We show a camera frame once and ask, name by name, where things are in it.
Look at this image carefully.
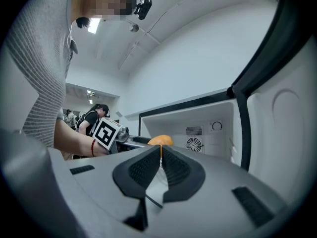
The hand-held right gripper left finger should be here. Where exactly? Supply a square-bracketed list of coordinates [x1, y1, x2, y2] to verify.
[66, 145, 163, 238]

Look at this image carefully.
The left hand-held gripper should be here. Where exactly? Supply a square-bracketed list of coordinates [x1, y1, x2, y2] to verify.
[92, 117, 151, 151]

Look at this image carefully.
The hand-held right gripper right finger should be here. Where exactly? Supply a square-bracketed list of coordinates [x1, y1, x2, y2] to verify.
[147, 145, 292, 238]

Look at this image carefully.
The orange fruit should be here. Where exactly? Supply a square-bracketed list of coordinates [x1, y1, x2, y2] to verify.
[148, 134, 174, 147]

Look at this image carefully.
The white mini fridge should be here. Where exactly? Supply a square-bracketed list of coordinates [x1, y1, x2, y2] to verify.
[138, 0, 317, 209]

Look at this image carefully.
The person's left forearm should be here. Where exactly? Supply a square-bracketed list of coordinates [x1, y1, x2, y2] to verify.
[53, 119, 109, 158]

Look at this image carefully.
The long ceiling light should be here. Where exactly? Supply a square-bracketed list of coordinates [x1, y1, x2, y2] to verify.
[88, 18, 101, 34]

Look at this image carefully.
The person's grey striped shirt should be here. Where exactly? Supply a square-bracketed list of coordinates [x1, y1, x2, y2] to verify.
[4, 0, 79, 148]

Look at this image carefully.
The black head-worn camera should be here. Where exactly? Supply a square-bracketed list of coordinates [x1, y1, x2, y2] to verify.
[133, 0, 153, 20]

